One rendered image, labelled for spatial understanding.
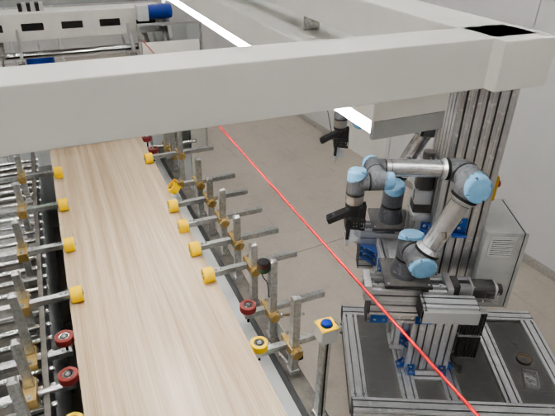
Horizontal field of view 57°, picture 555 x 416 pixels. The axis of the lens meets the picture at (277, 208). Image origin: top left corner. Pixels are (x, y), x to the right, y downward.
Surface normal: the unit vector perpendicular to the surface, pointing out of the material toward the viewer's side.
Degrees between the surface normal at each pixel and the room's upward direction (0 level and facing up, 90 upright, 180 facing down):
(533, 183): 90
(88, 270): 0
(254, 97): 90
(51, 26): 90
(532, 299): 0
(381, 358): 0
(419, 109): 90
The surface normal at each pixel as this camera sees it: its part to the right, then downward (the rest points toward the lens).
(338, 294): 0.01, -0.86
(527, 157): -0.88, 0.23
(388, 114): 0.40, 0.47
